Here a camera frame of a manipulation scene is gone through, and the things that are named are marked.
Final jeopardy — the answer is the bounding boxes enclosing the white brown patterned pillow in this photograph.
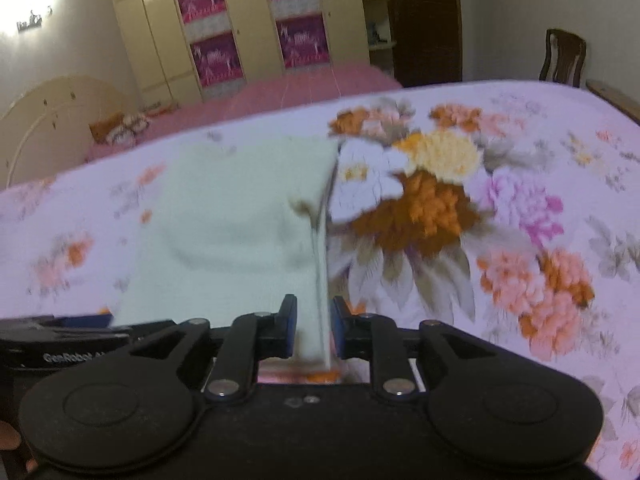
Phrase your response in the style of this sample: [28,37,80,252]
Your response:
[107,112,152,147]

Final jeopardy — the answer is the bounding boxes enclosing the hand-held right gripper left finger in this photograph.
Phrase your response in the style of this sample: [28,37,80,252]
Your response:
[127,294,299,404]

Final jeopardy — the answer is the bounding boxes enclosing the cream wardrobe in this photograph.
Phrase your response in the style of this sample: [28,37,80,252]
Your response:
[102,0,363,107]

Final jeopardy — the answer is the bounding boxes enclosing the pale green garment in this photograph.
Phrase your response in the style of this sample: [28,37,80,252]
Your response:
[111,135,342,374]

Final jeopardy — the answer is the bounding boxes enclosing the lilac floral blanket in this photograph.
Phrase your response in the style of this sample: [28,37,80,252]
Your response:
[0,79,640,476]

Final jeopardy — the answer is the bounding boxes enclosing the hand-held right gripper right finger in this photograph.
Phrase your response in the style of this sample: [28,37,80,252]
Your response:
[330,296,508,404]

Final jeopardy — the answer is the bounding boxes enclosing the pink checked bed sheet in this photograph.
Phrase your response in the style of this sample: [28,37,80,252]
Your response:
[85,61,404,162]

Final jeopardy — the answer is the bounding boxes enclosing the orange pillow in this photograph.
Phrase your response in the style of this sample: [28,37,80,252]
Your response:
[88,112,126,144]

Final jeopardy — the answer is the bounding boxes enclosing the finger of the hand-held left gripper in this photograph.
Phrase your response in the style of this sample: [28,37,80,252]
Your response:
[0,313,132,342]

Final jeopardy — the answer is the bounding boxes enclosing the cream shelf unit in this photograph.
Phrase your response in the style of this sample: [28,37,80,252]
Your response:
[356,0,398,77]

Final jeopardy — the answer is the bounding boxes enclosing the dark wooden chair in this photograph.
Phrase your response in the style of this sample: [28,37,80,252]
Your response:
[538,28,587,89]

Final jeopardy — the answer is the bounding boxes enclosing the dark brown door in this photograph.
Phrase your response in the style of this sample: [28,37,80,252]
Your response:
[381,0,464,89]

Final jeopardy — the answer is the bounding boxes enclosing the wooden bed footboard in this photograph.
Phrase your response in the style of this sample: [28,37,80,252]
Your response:
[586,79,640,124]

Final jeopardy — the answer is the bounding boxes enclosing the cream arched headboard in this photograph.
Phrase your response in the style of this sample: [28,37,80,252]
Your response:
[0,75,132,189]

